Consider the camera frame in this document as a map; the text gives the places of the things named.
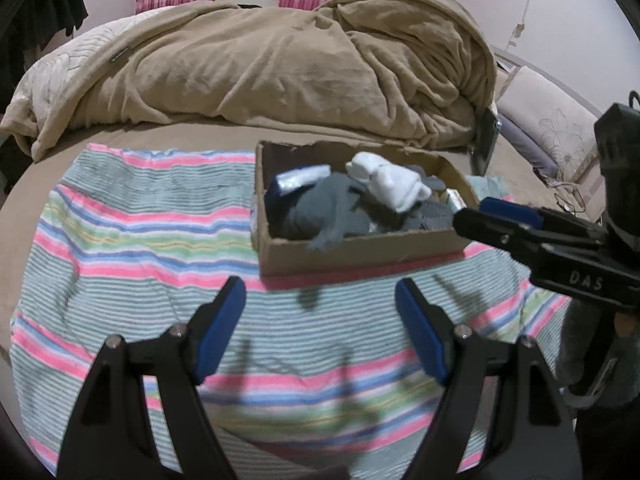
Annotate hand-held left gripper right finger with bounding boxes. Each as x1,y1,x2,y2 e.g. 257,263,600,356
394,277,584,480

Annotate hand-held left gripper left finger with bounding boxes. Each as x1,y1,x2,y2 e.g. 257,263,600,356
57,275,248,480

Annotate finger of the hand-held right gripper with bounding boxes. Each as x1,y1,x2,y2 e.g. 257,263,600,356
452,208,603,273
478,197,608,242

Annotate clear plastic snack bag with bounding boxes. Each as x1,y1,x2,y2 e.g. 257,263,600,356
440,187,469,212

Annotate grey dotted anti-slip sock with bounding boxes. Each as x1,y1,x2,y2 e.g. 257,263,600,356
397,199,457,234

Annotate brown cardboard box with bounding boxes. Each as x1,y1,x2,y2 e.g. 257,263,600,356
250,140,482,278

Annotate navy sock with white band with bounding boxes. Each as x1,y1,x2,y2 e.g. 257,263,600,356
265,164,332,211

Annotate blue-grey pillow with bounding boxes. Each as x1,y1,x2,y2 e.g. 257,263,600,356
497,110,557,177

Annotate upright smartphone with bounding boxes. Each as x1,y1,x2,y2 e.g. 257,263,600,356
472,107,501,174

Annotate floral cream cushion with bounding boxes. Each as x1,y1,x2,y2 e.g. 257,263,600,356
495,65,607,187

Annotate striped pastel blanket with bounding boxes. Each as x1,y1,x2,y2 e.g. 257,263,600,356
10,145,575,477

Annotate beige fleece blanket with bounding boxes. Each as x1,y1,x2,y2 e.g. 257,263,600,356
0,0,499,162

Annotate cream patterned quilt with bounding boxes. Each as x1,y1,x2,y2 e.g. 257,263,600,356
0,10,153,161

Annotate black hanging jackets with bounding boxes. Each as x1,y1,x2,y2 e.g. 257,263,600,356
0,0,90,111

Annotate black cable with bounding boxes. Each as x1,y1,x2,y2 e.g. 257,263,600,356
547,180,601,221

